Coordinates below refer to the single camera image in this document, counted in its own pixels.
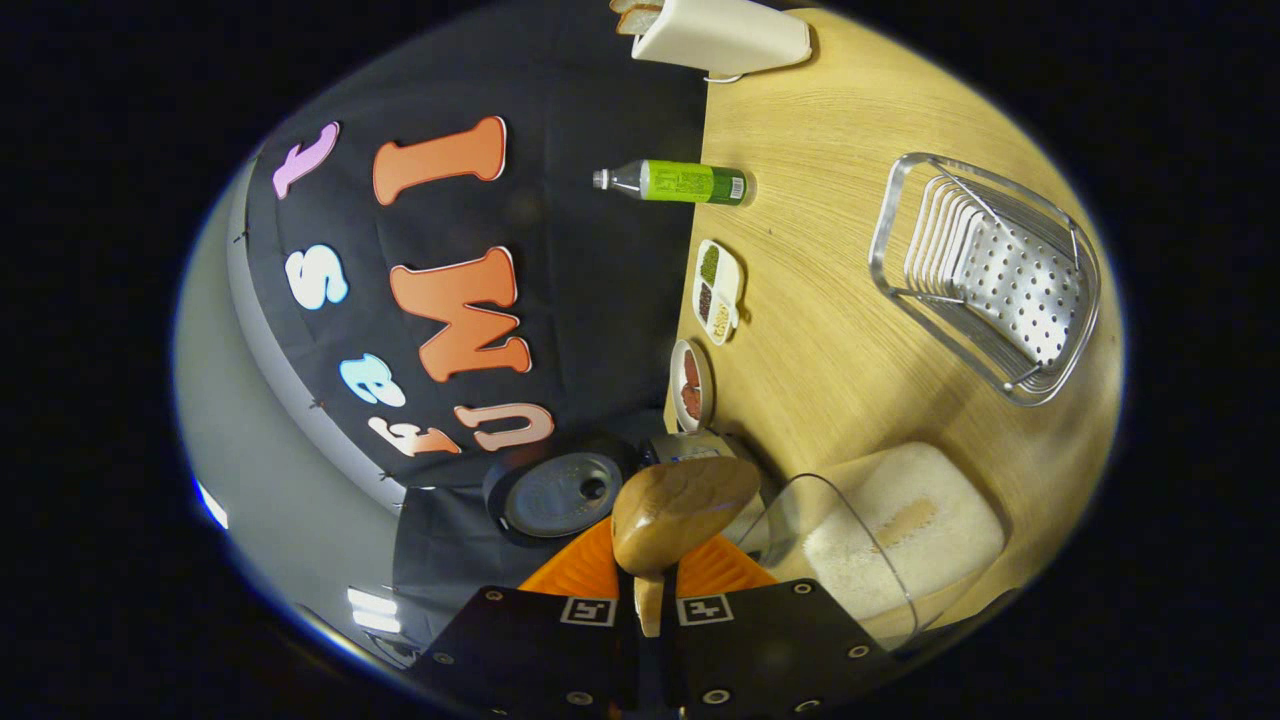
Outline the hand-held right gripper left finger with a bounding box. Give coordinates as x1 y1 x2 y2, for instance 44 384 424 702
410 515 641 717

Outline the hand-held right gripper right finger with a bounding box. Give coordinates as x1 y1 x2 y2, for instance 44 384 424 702
665 535 901 719

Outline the black rice cooker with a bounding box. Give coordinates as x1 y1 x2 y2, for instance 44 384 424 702
483 430 776 549

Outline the clear container of rice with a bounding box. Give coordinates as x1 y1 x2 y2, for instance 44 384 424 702
740 440 1006 651

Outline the wooden spoon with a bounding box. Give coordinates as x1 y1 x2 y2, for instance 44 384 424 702
611 457 763 638

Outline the round plate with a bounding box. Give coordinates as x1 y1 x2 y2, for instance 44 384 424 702
669 338 716 434

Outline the black backdrop cloth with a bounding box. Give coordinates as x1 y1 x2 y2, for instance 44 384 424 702
228 0 711 641

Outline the white divided bean dish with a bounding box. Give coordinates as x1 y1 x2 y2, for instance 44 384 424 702
692 238 744 347

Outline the green label plastic bottle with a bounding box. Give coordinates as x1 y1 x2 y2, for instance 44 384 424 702
592 159 751 207

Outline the white toaster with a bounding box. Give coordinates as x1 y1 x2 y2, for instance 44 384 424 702
630 0 813 77

